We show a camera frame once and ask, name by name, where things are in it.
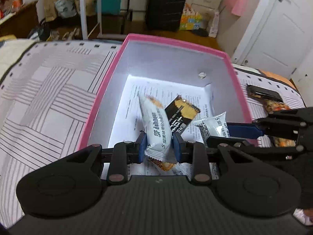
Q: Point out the pink cardboard box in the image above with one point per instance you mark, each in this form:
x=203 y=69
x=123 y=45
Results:
x=163 y=68

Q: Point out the white door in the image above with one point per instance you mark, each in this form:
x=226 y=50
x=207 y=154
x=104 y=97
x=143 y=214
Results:
x=278 y=36

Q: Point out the white rolling side table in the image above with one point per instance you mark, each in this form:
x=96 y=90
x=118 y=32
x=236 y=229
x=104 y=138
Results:
x=91 y=19

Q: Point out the small white snack packet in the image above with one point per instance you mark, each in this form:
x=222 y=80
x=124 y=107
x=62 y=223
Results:
x=213 y=126

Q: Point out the black nut snack bag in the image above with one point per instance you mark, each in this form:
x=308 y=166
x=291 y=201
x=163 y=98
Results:
x=272 y=101

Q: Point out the white biscuit snack packet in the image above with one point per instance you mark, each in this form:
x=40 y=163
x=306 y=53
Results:
x=158 y=133

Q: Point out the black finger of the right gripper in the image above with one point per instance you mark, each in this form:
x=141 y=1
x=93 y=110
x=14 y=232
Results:
x=247 y=130
x=246 y=147

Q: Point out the teal shopping bag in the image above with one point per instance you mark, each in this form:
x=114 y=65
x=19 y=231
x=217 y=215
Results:
x=112 y=7

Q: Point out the brown wooden nightstand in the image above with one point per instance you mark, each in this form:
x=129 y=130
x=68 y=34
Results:
x=21 y=23

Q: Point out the printed paper sheet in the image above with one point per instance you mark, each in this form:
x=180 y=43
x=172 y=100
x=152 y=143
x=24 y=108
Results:
x=128 y=122

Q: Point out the black suitcase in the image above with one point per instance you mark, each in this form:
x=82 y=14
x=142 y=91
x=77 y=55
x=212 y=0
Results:
x=163 y=15

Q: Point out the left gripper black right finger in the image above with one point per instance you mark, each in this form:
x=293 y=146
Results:
x=196 y=154

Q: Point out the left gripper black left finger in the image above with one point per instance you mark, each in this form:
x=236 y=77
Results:
x=121 y=155

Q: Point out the black biscuit snack packet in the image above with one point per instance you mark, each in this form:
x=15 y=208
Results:
x=180 y=114

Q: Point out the brown paper bag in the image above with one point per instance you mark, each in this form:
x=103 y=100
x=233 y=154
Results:
x=50 y=11

